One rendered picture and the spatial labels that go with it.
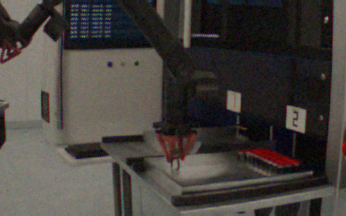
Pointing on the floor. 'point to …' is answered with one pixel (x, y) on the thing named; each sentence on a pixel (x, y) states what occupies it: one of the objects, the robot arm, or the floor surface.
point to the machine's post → (344, 100)
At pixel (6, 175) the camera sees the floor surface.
